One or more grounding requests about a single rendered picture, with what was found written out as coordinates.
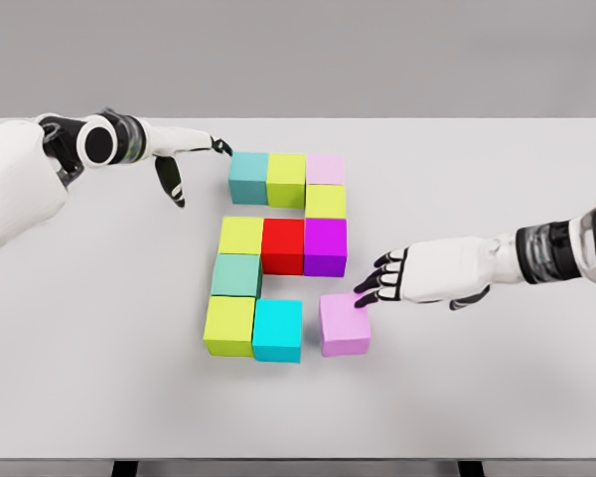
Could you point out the red cube block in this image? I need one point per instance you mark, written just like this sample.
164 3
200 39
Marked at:
283 246

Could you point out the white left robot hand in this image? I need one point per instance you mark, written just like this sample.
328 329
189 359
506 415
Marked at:
179 139

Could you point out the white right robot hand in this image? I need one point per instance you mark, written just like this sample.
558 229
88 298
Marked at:
437 270

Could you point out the white table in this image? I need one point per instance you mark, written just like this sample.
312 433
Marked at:
298 397

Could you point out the yellow-green cube block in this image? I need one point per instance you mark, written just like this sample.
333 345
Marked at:
285 179
239 236
326 201
228 325

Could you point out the light pink cube block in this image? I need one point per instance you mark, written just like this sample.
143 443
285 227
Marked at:
343 325
325 169

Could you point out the purple cube block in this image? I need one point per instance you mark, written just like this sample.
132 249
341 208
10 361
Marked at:
325 246

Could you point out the cyan cube block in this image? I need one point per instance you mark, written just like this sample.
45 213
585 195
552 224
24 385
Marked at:
277 330

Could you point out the sea-green cube block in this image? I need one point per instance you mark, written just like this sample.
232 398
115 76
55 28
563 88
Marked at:
234 275

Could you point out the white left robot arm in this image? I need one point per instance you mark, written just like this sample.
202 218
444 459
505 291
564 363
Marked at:
25 169

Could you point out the teal cube block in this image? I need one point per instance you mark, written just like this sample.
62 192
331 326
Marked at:
247 171

